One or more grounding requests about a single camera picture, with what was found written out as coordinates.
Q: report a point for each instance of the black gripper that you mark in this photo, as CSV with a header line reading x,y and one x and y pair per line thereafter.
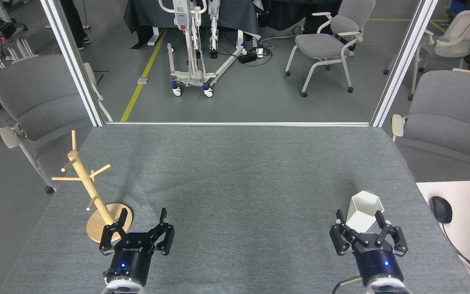
x,y
375,261
131,259

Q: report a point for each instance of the white hexagonal cup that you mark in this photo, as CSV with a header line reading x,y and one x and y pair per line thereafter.
x,y
361,212

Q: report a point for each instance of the wooden cup rack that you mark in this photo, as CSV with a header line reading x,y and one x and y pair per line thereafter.
x,y
96,230

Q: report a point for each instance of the dark equipment rack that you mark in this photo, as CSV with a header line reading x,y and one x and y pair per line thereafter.
x,y
4,36

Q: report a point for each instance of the black computer mouse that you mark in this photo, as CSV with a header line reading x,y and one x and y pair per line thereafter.
x,y
441,209

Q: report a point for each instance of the white desk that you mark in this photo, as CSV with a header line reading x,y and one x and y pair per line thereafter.
x,y
463,196

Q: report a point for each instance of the metal floor plate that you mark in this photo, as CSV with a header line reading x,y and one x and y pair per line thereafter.
x,y
143,80

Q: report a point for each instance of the white wheeled stand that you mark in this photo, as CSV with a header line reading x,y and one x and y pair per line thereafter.
x,y
196,77

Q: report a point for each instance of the black power strip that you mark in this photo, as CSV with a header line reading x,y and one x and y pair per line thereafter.
x,y
248,57

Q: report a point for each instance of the person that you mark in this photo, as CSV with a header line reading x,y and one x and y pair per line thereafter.
x,y
74,20

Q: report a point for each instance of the dark draped table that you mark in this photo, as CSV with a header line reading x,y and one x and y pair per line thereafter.
x,y
235,16

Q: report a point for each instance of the grey chair with white frame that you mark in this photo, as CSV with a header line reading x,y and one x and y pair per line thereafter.
x,y
320,45
39,98
459,36
451,118

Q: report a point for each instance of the silver frame post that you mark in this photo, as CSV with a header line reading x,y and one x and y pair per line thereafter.
x,y
73,61
403,61

